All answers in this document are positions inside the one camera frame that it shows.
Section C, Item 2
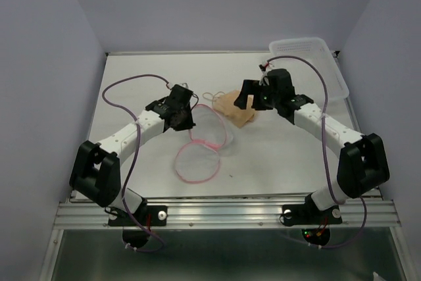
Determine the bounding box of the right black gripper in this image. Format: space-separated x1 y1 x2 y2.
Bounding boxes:
232 80 279 111

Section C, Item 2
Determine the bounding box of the beige bra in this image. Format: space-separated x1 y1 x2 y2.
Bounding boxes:
202 90 257 128

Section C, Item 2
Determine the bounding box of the white mesh pink-trimmed laundry bag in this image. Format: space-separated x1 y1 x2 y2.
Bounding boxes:
174 103 234 184

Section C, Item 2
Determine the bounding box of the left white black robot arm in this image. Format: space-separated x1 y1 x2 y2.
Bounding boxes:
69 84 195 224

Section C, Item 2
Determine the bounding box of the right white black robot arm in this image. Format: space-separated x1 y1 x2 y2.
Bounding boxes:
234 68 390 222

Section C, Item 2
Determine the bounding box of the white perforated plastic basket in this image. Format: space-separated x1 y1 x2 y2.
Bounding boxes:
268 37 349 101

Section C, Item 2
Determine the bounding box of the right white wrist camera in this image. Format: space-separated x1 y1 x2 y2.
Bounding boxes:
259 61 270 86

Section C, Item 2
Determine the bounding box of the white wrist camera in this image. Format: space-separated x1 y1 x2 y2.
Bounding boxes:
259 61 270 86
166 82 193 95

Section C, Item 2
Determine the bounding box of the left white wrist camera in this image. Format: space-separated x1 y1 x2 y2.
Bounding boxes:
166 82 193 95

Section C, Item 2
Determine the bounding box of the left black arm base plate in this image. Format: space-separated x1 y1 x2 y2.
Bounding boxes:
105 205 168 228

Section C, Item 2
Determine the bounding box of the aluminium mounting rail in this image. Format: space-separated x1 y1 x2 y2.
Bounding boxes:
53 193 401 230

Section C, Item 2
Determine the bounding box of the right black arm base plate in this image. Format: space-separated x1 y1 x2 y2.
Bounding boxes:
280 195 343 227

